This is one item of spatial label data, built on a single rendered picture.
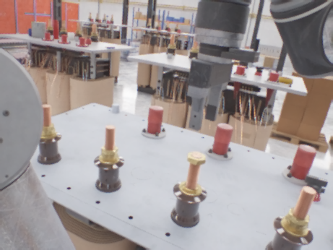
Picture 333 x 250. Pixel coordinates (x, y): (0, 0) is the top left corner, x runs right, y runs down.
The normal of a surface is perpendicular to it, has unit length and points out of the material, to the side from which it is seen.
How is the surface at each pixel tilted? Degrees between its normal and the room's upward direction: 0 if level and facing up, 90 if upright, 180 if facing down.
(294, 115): 90
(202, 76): 90
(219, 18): 90
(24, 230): 74
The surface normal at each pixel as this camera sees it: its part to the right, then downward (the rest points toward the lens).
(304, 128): -0.43, 0.29
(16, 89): 0.83, -0.01
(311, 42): -0.91, 0.39
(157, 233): 0.12, -0.92
